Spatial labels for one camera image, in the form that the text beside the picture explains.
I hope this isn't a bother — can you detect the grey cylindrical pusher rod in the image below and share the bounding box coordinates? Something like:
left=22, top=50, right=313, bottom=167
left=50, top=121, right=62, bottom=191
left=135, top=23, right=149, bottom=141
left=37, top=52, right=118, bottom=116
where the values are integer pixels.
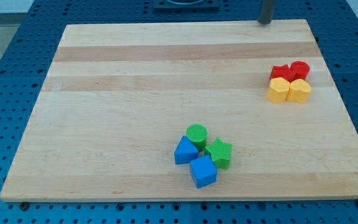
left=257, top=0, right=275, bottom=25

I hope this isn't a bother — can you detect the red circle block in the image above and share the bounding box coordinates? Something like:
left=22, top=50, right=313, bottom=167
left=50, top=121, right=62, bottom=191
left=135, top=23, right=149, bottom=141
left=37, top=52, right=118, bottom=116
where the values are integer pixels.
left=290, top=61, right=310, bottom=80

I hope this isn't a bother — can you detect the green circle block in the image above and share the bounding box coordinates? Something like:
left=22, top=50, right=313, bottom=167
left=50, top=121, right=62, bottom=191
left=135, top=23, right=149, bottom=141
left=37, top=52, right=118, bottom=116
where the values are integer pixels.
left=186, top=124, right=208, bottom=151

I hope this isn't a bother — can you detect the wooden board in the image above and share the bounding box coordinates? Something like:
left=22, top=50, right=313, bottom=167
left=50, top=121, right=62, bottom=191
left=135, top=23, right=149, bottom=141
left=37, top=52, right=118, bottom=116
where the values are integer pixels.
left=0, top=19, right=358, bottom=203

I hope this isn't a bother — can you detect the red star block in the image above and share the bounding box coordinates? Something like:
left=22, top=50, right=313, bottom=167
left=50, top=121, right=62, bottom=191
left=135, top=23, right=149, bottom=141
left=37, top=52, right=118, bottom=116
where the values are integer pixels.
left=269, top=64, right=295, bottom=82

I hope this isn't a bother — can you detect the yellow hexagon block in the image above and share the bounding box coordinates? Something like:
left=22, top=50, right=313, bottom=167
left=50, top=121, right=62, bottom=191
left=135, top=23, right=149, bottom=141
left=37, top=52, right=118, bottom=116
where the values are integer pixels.
left=267, top=77, right=290, bottom=103

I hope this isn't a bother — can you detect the yellow heart block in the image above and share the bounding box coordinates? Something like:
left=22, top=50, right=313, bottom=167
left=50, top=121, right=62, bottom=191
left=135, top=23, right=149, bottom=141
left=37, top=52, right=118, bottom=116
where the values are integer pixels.
left=286, top=79, right=311, bottom=103

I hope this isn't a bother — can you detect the green star block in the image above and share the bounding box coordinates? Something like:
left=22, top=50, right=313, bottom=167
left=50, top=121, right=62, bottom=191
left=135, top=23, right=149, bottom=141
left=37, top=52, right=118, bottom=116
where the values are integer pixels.
left=204, top=138, right=232, bottom=170

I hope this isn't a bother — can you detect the blue triangle block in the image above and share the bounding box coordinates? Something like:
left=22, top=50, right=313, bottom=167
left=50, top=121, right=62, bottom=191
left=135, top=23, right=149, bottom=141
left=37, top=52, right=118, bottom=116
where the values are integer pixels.
left=174, top=136, right=199, bottom=165

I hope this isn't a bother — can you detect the blue cube block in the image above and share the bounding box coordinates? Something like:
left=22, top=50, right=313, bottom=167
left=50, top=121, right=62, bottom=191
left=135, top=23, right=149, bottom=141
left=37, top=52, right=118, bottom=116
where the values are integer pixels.
left=190, top=155, right=218, bottom=189

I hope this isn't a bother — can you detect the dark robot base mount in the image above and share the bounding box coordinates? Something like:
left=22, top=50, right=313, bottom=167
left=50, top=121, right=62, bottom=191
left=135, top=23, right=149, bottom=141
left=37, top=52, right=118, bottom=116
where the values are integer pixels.
left=152, top=0, right=219, bottom=11

